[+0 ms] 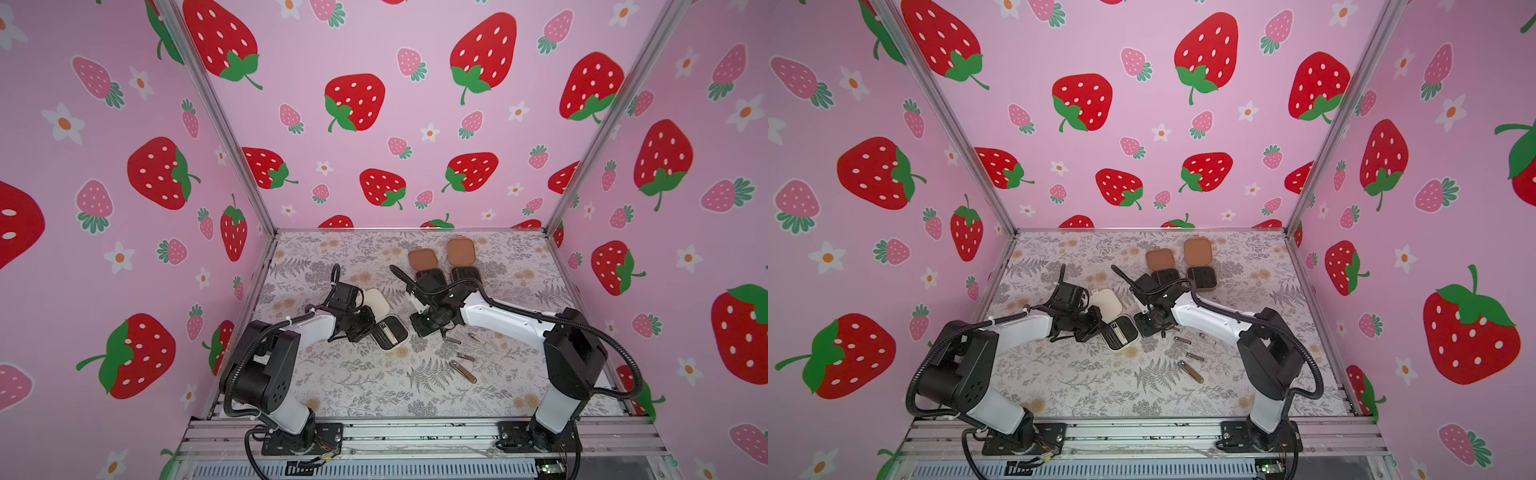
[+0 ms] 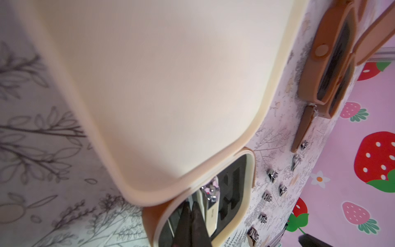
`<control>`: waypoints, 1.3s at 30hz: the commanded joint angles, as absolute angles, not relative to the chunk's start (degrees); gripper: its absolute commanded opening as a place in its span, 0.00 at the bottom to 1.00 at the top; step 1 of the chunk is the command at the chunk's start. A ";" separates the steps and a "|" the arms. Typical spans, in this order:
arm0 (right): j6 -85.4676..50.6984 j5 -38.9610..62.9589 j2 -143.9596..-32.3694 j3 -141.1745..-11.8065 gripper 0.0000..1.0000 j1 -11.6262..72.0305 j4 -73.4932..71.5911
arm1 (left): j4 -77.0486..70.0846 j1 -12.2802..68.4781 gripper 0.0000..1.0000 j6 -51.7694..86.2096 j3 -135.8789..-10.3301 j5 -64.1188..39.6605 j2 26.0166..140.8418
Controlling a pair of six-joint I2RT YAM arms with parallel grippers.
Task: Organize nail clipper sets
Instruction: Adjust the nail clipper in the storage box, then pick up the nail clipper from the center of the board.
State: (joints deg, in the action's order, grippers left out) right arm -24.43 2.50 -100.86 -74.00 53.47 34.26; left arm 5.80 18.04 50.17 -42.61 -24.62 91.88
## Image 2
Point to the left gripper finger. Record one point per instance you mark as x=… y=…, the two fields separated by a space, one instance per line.
x=191 y=230

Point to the cream nail clipper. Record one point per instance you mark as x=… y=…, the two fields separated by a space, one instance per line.
x=210 y=195

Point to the small cream clipper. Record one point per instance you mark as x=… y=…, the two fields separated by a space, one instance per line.
x=282 y=190

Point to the cream nail clipper case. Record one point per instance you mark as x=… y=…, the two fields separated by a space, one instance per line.
x=169 y=92

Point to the brown small clipper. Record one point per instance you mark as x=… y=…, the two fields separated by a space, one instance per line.
x=267 y=196

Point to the brown nail file sleeve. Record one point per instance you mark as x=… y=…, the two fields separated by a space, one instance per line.
x=308 y=116

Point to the light brown nail clipper case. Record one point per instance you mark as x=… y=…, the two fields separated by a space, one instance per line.
x=331 y=47

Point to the dark brown nail clipper case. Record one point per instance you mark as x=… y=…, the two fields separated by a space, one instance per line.
x=376 y=35

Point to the small metal tool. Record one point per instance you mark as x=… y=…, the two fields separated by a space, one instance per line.
x=295 y=161

